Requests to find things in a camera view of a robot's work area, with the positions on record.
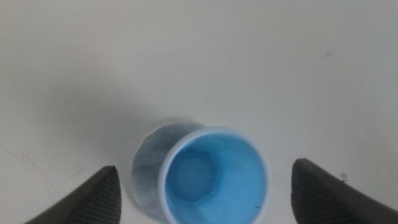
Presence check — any round grey cup mat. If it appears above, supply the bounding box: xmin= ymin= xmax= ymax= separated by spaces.
xmin=130 ymin=122 xmax=208 ymax=224

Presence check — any blue plastic cup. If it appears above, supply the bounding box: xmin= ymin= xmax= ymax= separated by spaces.
xmin=157 ymin=126 xmax=271 ymax=224

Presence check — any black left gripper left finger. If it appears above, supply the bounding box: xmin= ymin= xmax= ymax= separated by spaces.
xmin=24 ymin=165 xmax=123 ymax=224

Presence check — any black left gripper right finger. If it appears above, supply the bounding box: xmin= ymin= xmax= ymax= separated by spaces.
xmin=290 ymin=158 xmax=398 ymax=224

